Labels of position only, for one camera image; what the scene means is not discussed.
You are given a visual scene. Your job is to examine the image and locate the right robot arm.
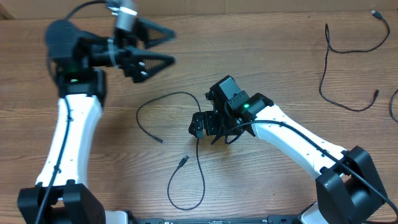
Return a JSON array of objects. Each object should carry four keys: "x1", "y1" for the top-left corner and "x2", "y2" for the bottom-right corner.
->
[{"x1": 188, "y1": 76, "x2": 397, "y2": 224}]

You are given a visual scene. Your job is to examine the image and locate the black USB cable two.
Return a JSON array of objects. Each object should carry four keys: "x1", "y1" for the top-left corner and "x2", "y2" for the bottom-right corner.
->
[{"x1": 136, "y1": 91, "x2": 202, "y2": 144}]

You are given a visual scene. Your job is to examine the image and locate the black USB cable one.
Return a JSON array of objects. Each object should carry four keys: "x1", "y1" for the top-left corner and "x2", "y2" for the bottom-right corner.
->
[{"x1": 318, "y1": 9, "x2": 391, "y2": 113}]

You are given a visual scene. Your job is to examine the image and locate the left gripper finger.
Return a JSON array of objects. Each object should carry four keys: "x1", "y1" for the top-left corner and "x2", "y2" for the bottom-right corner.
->
[
  {"x1": 135, "y1": 18, "x2": 175, "y2": 49},
  {"x1": 127, "y1": 47, "x2": 175, "y2": 83}
]

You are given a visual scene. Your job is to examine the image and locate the black USB cable three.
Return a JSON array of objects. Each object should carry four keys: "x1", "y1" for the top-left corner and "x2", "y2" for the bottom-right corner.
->
[{"x1": 167, "y1": 138, "x2": 206, "y2": 212}]

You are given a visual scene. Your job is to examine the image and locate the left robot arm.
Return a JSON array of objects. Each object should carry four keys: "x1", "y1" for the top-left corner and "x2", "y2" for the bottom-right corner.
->
[{"x1": 17, "y1": 18, "x2": 175, "y2": 223}]

